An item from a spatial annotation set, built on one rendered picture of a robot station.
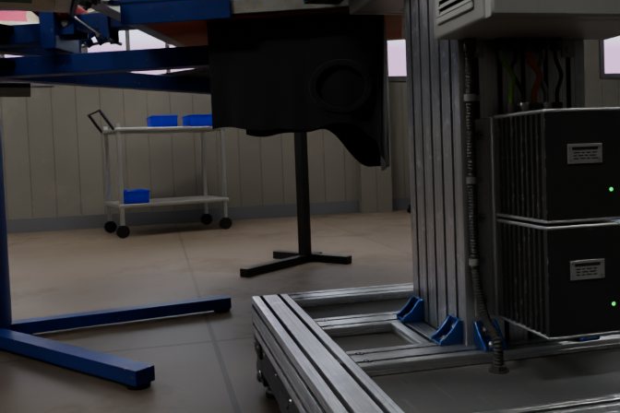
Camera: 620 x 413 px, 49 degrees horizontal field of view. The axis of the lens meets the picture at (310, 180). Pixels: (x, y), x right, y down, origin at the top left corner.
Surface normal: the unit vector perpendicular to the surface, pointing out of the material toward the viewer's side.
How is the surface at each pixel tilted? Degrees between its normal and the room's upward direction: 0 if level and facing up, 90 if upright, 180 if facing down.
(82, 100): 90
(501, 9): 90
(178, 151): 90
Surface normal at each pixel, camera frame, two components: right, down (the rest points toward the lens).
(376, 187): 0.22, 0.03
